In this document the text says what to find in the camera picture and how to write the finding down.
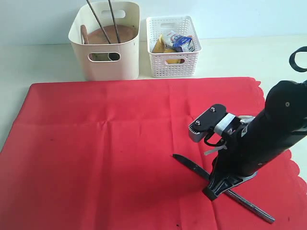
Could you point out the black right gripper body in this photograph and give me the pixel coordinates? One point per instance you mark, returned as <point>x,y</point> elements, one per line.
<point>254,145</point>

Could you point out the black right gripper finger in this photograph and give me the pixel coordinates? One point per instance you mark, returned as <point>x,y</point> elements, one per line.
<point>218,184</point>
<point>232,181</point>

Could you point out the silver table knife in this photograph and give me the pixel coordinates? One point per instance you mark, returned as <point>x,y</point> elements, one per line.
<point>231,194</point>

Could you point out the blue white milk carton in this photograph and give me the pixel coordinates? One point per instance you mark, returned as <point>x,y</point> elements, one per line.
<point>178,42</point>

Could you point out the yellow cheese wedge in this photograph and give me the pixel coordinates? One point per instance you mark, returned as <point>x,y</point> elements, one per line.
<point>160,46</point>

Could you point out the red tablecloth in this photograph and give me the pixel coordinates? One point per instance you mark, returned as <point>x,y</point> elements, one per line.
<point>98,156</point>

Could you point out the stainless steel cup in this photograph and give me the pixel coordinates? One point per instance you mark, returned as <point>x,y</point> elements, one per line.
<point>113,56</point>

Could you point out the brown wooden plate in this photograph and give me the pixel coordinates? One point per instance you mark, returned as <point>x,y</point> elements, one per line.
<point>126,33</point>

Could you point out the dark wooden chopstick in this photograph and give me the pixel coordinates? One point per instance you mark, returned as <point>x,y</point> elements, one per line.
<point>114,22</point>
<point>98,21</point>

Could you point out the brown wooden spoon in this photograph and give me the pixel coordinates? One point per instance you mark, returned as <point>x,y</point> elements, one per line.
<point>84,35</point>

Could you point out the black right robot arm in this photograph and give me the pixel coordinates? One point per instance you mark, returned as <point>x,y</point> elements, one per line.
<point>286,98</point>

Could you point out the white perforated plastic basket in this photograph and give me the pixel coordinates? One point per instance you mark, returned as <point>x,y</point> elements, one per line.
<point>178,64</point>

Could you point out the cream plastic bin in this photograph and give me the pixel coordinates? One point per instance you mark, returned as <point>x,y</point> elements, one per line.
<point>93,59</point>

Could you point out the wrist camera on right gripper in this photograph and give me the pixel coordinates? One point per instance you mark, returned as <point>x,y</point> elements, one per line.
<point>215,125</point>

